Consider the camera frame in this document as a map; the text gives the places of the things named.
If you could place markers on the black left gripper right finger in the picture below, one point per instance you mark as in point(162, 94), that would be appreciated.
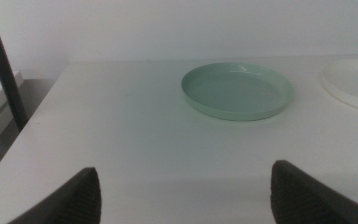
point(297, 199)

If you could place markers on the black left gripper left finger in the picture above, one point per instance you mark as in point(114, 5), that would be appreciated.
point(79, 199)

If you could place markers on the mint green shallow bowl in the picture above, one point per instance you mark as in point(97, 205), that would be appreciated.
point(238, 93)

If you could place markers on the white shallow bowl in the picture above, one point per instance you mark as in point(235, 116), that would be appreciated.
point(356, 81)

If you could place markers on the black slanted stand pole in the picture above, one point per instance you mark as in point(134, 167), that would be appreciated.
point(2, 65)

